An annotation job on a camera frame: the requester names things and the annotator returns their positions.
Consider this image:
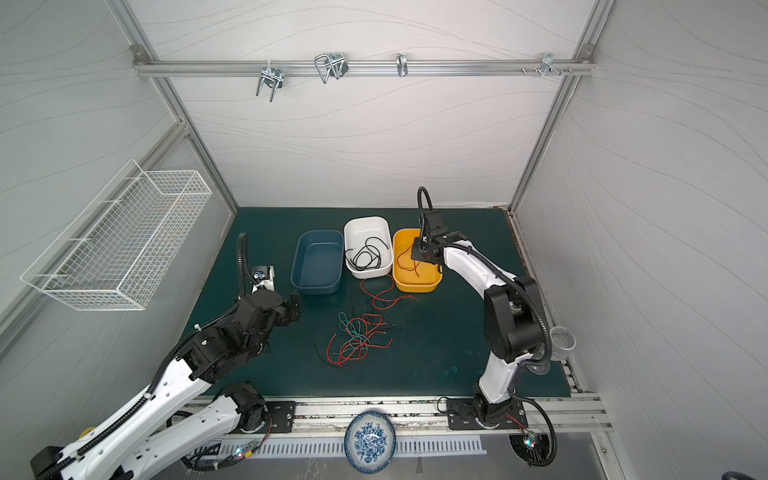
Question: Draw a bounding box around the black cable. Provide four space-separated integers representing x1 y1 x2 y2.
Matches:
314 320 407 361
346 236 391 272

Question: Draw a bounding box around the green cable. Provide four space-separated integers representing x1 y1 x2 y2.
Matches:
337 310 376 346

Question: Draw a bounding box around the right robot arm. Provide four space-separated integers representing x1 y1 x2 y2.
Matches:
411 186 553 428

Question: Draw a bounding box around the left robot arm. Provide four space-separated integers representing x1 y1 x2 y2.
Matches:
30 234 301 479

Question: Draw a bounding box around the yellow plastic bin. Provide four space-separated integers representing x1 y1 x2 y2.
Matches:
392 228 443 293

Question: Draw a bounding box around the blue plastic bin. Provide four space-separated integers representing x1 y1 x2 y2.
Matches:
290 230 344 295

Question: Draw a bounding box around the white plastic bin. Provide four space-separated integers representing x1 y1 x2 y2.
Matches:
343 216 394 280

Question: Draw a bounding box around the blue white patterned plate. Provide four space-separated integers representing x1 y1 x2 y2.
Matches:
343 410 397 474

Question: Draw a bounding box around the clear glass jar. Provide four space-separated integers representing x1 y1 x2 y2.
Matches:
550 326 577 362

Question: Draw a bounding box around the metal U-bolt hook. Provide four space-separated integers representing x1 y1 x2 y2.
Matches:
314 52 349 84

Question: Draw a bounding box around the metal corner hook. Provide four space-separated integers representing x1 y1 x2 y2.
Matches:
520 53 573 77

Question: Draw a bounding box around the metal clamp hook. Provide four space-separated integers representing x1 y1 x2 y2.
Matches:
256 64 284 102

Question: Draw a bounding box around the aluminium crossbar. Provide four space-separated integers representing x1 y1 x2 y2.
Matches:
134 57 597 78

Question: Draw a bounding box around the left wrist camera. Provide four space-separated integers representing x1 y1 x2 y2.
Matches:
251 266 275 293

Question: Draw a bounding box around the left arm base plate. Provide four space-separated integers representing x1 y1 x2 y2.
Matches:
234 401 297 434

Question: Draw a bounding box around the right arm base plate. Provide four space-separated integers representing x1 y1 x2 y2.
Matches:
436 396 528 432

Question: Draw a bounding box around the white wire basket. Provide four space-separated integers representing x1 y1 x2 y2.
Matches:
20 160 212 311

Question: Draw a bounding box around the small metal bracket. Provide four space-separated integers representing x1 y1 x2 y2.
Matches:
395 53 408 78

